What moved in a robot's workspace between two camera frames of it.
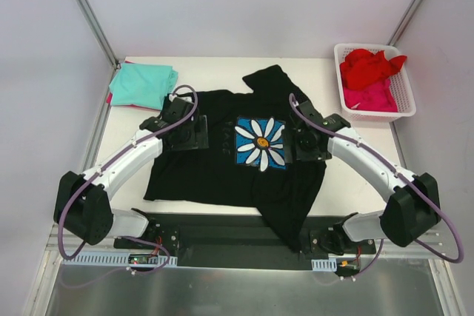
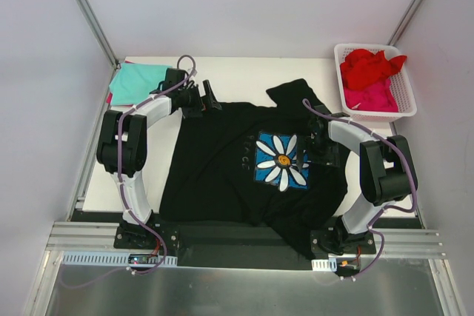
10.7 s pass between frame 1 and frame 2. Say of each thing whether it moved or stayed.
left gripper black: moved
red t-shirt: stayed
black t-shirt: moved
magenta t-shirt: stayed
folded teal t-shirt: stayed
